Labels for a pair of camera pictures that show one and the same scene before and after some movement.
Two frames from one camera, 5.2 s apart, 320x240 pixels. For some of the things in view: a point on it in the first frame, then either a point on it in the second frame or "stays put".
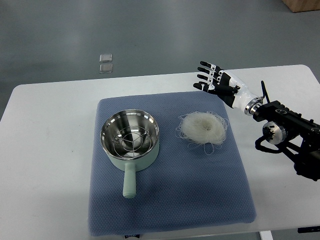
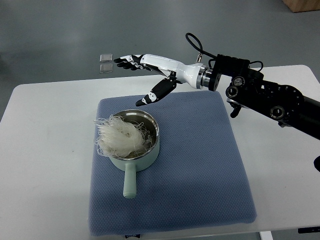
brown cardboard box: [297, 6] stays put
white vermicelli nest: [206, 129] -> [117, 137]
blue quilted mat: [181, 189] stays put
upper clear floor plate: [105, 58] stays put
